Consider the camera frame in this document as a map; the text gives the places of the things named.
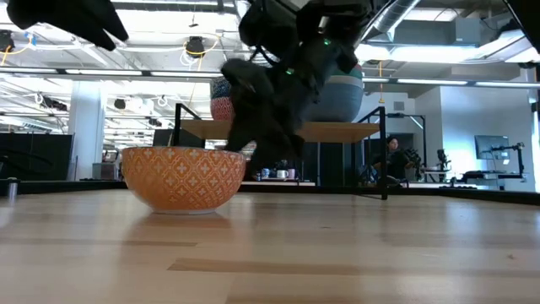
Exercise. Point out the grey desk monitor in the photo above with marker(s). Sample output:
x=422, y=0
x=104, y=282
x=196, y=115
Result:
x=491, y=147

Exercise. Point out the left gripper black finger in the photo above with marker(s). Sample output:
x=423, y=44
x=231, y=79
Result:
x=90, y=34
x=111, y=19

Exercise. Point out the black ceiling camera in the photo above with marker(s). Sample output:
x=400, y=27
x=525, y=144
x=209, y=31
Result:
x=195, y=46

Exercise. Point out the wooden shelf black metal frame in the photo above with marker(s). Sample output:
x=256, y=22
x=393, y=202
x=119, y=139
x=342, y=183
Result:
x=337, y=131

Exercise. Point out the blue and orange small bowl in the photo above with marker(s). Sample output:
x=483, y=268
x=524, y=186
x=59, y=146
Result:
x=181, y=179

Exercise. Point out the black partition panel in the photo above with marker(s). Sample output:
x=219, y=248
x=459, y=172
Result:
x=34, y=156

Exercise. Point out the white mug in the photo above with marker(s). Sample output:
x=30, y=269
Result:
x=282, y=174

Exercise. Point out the large green bowl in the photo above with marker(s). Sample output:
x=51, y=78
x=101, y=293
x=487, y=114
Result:
x=356, y=72

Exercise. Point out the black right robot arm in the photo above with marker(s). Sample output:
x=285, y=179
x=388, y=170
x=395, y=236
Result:
x=295, y=25

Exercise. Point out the blue mug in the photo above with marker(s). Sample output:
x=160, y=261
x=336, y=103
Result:
x=265, y=173

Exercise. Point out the small silver cylinder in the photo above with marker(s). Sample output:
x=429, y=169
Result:
x=13, y=189

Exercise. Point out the large white bowl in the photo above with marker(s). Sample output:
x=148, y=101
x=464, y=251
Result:
x=337, y=103

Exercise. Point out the silver ventilation duct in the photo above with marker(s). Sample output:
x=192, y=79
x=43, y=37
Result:
x=392, y=17

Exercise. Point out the person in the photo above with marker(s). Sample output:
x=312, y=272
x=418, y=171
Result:
x=394, y=162

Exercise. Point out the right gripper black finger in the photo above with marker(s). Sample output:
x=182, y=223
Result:
x=244, y=137
x=278, y=150

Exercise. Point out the pink mug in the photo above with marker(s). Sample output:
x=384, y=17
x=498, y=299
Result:
x=291, y=173

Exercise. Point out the black aluminium table frame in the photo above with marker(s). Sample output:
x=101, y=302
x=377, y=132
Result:
x=63, y=186

